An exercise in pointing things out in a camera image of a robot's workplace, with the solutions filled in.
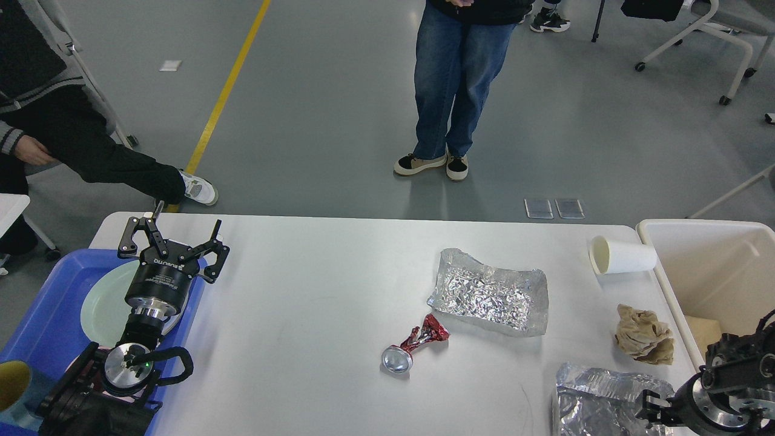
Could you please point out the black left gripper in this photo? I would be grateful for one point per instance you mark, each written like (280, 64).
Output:
(163, 281)

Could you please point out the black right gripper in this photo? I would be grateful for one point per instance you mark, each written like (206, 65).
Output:
(694, 407)

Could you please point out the silver plastic bag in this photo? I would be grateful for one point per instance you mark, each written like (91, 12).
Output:
(593, 401)

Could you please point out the green plate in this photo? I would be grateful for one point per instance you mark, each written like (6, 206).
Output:
(104, 312)

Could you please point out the brown paper bag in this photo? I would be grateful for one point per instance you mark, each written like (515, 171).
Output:
(705, 332)

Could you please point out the aluminium foil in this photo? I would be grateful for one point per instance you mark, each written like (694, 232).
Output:
(514, 303)

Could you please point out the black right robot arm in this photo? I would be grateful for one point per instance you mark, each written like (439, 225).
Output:
(743, 362)

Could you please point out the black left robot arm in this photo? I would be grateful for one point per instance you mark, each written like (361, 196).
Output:
(73, 408)

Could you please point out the crumpled beige paper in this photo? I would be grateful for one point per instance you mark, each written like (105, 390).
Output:
(643, 337)

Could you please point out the white plastic bin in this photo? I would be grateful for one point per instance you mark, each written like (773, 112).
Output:
(713, 269)

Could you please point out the white paper cup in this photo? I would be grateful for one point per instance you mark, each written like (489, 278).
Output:
(613, 257)

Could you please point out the seated person at left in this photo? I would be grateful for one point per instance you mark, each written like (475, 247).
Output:
(47, 116)

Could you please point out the white floor tag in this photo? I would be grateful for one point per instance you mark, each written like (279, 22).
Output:
(170, 65)

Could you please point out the dark blue mug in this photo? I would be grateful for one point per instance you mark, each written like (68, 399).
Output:
(23, 389)

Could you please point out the clear floor plate right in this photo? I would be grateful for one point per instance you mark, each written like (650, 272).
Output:
(570, 209)

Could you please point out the clear floor plate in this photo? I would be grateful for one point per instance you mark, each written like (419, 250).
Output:
(570, 209)
(539, 209)

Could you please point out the clear floor plate left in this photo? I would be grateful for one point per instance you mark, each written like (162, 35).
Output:
(539, 209)

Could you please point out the crushed red can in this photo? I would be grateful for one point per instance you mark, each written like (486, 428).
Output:
(398, 359)

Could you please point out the white office chair left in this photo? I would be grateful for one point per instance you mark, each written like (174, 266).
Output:
(73, 48)

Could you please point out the white office chair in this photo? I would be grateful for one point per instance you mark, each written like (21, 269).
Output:
(667, 53)
(73, 48)

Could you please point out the person in blue jeans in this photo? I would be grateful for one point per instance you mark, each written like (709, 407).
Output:
(460, 49)

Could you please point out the white office chair right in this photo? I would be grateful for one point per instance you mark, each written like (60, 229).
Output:
(667, 53)

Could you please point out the person in dark jeans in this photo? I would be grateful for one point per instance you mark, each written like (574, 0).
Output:
(545, 17)

